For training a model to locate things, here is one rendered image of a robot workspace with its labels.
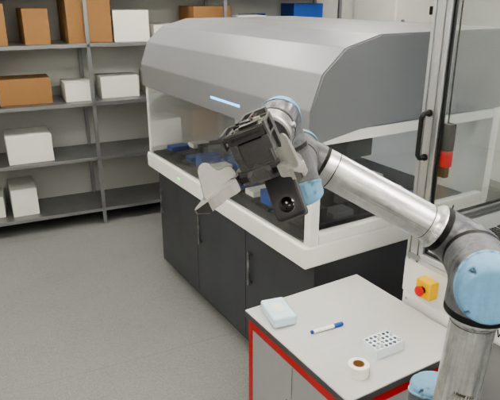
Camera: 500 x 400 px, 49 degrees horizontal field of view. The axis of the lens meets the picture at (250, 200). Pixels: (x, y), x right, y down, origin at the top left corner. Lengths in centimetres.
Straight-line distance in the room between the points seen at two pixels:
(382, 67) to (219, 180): 172
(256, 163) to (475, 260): 46
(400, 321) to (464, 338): 112
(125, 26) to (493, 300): 421
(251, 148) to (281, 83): 164
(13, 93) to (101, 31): 86
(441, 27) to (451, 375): 125
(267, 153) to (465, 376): 62
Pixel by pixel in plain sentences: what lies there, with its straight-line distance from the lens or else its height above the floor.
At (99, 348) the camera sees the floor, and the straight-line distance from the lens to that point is 345.
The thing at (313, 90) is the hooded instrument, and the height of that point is 158.
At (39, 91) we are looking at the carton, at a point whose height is 119.
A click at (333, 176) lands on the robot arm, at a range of 109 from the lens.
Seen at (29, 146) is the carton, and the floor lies 76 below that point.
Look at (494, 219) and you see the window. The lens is 202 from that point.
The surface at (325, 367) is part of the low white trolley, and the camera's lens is 195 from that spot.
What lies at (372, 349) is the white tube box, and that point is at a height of 79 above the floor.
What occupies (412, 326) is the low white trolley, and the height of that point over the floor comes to 76.
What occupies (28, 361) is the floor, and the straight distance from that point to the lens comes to 346.
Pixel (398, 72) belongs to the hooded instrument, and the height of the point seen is 162.
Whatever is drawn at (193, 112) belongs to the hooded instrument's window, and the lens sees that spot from 318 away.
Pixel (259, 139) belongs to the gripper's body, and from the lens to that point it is 76.
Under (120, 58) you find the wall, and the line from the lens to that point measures 537.
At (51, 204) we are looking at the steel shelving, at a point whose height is 15.
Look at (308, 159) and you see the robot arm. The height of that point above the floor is 166.
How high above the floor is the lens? 193
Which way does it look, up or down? 20 degrees down
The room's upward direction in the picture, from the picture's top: straight up
